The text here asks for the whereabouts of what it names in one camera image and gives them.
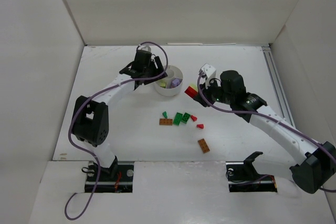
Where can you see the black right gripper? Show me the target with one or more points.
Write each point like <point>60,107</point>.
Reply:
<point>203,94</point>

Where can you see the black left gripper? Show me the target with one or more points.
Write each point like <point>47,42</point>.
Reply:
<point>154,69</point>

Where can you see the small yellow lego cube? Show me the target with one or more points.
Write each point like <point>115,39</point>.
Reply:
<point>162,84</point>

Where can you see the purple lego brick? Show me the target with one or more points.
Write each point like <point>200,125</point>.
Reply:
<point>175,83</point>

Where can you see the yellow and red lego stack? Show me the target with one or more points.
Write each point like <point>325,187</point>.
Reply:
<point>191,91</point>

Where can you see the red sloped lego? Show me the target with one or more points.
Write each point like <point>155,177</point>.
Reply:
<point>200,126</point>
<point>193,118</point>

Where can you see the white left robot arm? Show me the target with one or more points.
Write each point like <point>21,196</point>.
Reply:
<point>90,119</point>

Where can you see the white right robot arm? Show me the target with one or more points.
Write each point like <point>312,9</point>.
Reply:
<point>315,162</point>

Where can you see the white round divided container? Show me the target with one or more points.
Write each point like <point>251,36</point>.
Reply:
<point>172,73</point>

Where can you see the small green lego piece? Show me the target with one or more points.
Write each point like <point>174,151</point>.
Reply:
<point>165,114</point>

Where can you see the green lego brick right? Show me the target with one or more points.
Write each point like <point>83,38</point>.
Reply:
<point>185,118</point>

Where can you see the green lego brick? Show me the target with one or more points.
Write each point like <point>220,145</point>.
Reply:
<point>177,119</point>
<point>185,118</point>

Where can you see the green lego brick left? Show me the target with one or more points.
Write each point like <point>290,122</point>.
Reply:
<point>177,119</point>

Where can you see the brown flat lego brick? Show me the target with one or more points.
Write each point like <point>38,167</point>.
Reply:
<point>165,122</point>

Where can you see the brown lego brick lower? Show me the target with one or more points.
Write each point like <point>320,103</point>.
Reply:
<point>203,145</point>

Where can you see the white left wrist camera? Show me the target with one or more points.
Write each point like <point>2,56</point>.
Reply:
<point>144,48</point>

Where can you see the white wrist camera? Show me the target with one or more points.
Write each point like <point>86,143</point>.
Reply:
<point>144,48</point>
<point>207,72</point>

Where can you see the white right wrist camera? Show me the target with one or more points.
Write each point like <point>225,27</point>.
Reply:
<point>207,72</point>

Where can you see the aluminium rail right side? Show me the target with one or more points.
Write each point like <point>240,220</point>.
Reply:
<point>277,85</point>

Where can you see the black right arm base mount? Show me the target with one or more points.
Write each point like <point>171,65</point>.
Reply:
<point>243,178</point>

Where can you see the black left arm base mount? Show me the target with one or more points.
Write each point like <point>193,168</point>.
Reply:
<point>120,182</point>

